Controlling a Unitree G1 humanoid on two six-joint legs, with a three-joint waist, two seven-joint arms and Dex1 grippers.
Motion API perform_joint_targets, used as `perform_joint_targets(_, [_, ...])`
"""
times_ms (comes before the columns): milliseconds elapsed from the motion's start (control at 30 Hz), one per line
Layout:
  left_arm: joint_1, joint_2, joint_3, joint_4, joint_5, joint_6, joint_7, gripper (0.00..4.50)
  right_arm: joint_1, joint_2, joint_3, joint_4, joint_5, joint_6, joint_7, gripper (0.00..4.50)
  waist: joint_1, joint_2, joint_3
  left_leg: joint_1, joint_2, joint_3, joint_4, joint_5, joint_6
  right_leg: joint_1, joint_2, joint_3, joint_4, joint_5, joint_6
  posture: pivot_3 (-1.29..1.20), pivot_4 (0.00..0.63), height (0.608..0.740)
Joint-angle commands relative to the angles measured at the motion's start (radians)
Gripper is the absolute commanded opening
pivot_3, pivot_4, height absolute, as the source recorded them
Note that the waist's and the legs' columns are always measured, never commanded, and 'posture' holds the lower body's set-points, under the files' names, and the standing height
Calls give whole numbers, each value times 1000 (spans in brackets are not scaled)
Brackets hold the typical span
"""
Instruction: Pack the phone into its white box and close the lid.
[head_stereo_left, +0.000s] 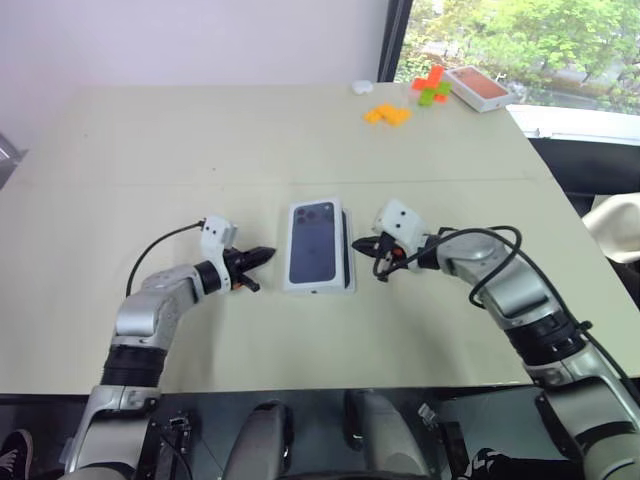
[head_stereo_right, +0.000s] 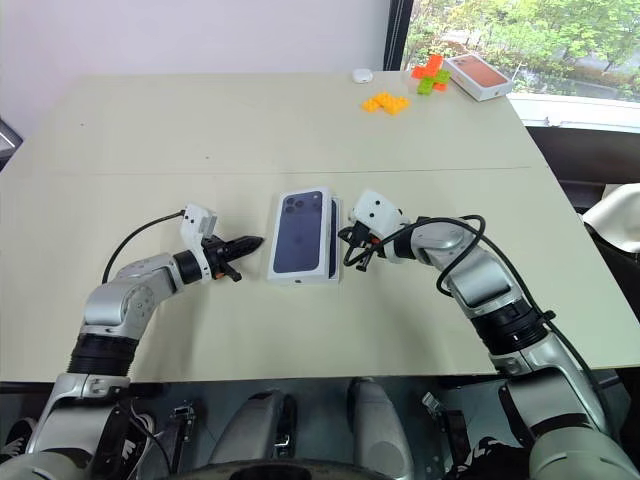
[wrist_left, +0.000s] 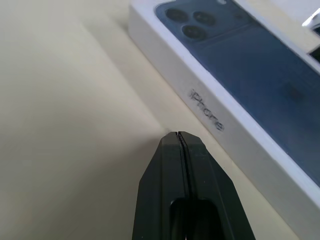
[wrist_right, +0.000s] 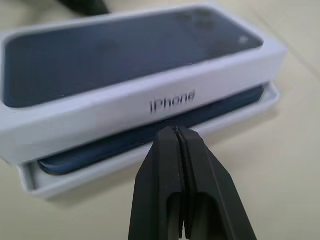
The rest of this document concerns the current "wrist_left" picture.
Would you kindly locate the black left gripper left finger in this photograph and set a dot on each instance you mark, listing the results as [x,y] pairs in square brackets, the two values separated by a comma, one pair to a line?
[160,195]

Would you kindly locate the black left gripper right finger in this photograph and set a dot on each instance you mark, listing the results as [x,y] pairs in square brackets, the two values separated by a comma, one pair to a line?
[215,190]

